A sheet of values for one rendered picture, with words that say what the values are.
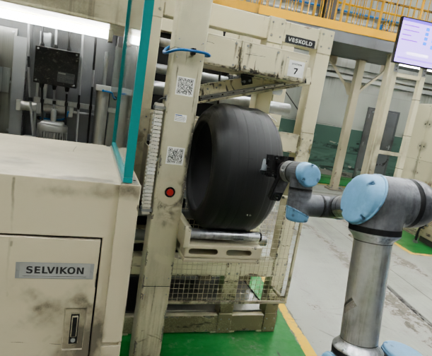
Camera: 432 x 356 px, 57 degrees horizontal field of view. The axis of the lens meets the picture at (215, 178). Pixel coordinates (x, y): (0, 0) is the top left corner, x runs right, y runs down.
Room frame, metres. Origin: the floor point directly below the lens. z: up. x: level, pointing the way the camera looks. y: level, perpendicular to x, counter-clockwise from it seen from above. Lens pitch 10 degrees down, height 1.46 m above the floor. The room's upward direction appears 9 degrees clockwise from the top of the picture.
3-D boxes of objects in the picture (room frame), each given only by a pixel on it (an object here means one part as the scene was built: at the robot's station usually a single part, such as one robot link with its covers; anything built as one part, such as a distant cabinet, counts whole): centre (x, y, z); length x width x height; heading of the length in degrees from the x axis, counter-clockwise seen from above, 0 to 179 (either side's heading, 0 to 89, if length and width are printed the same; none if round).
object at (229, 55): (2.14, -0.06, 1.71); 0.61 x 0.25 x 0.15; 109
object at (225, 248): (1.68, -0.08, 0.84); 0.36 x 0.09 x 0.06; 109
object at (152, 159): (1.66, 0.28, 1.19); 0.05 x 0.04 x 0.48; 19
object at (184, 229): (1.76, 0.14, 0.90); 0.40 x 0.03 x 0.10; 19
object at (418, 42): (5.22, -2.22, 2.60); 0.60 x 0.05 x 0.55; 100
